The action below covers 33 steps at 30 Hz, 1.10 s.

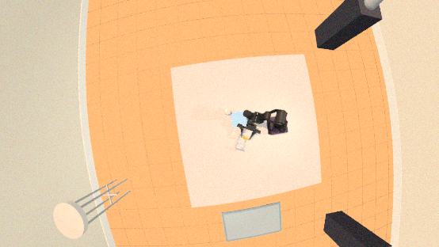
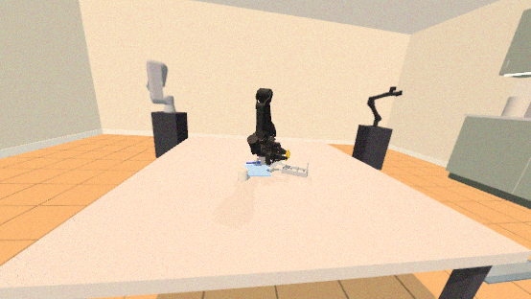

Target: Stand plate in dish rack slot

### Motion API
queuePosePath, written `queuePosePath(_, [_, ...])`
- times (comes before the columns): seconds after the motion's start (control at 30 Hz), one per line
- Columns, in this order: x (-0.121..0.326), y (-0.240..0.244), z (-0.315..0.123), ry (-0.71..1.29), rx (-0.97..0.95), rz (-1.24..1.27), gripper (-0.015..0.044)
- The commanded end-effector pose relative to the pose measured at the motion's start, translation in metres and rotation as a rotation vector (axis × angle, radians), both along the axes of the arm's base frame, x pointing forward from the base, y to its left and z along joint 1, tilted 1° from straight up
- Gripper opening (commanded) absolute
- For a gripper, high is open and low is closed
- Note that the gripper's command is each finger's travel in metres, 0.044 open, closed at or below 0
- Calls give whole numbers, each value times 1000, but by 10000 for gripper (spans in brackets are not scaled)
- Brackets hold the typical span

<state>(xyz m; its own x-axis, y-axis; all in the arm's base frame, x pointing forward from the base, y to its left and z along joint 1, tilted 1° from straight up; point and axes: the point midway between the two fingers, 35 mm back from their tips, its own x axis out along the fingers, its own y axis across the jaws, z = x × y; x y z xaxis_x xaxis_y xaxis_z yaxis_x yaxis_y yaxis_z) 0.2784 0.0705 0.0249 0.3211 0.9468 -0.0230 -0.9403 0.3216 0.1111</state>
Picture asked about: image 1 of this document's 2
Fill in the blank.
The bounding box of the white dish rack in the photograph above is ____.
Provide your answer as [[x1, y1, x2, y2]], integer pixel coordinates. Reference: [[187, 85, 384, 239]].
[[235, 134, 248, 152]]

